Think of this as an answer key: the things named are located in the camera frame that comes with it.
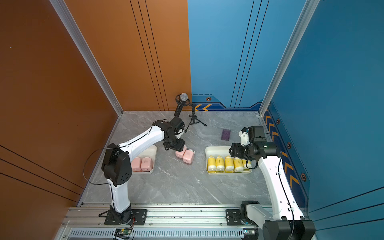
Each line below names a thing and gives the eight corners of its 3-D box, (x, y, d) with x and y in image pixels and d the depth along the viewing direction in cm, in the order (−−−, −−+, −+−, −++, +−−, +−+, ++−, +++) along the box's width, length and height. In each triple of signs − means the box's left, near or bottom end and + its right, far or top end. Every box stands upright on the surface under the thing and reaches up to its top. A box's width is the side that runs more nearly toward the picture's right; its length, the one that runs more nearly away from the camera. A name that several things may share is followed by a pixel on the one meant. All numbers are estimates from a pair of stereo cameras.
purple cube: (220, 140, 106) (221, 135, 102) (221, 133, 110) (222, 128, 106) (228, 141, 105) (229, 137, 101) (229, 134, 109) (230, 129, 105)
